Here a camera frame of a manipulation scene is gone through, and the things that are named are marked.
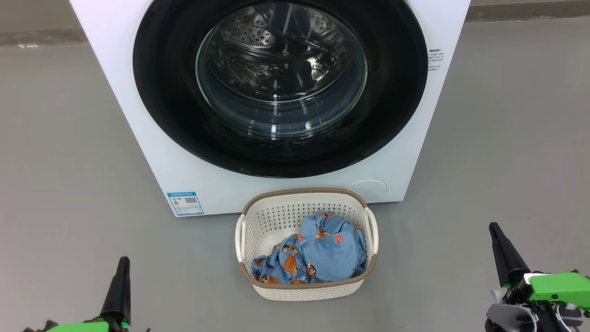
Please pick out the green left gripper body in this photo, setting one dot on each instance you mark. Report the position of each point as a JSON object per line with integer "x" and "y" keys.
{"x": 83, "y": 327}

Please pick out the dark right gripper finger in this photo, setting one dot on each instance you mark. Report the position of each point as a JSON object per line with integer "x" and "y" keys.
{"x": 507, "y": 258}

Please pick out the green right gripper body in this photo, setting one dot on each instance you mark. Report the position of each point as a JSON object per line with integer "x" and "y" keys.
{"x": 560, "y": 288}

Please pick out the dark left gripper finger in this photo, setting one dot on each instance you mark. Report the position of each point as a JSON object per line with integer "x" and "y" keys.
{"x": 119, "y": 295}

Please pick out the small blue printed garment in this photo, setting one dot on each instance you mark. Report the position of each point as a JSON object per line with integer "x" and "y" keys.
{"x": 276, "y": 265}

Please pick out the large blue printed garment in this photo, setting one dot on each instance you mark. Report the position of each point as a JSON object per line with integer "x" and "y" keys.
{"x": 334, "y": 251}

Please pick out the black round glass washer door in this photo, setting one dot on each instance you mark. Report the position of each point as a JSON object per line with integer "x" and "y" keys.
{"x": 166, "y": 92}

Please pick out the white front-load washing machine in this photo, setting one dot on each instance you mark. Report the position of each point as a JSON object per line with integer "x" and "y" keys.
{"x": 120, "y": 83}

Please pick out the stainless steel washing machine drum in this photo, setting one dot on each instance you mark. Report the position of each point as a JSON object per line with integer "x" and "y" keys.
{"x": 276, "y": 50}

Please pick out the blue energy label sticker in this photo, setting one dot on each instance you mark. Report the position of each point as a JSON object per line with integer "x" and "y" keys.
{"x": 184, "y": 204}

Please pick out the round white filter cover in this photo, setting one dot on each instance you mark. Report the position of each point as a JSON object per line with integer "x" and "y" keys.
{"x": 368, "y": 191}

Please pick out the cream perforated laundry basket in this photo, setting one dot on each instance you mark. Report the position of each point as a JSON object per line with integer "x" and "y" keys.
{"x": 267, "y": 221}

